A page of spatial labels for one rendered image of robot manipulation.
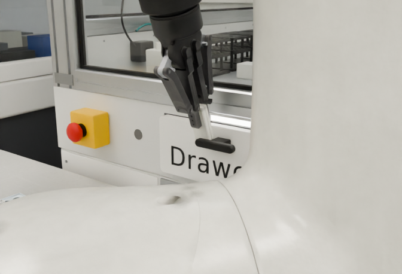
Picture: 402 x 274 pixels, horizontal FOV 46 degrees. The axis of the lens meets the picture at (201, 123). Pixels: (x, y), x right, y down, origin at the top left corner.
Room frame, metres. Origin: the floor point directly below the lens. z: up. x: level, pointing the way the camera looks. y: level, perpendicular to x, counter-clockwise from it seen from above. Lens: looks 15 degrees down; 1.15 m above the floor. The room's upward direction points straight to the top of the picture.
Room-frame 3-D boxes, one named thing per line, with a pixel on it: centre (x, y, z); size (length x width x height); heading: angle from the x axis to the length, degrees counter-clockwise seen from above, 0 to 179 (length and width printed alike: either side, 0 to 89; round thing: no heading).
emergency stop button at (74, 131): (0.93, 0.25, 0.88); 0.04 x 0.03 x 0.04; 55
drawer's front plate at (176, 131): (0.78, -0.05, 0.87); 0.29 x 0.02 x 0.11; 55
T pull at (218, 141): (0.75, -0.03, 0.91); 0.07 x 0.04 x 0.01; 55
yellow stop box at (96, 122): (0.95, 0.23, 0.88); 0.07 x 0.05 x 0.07; 55
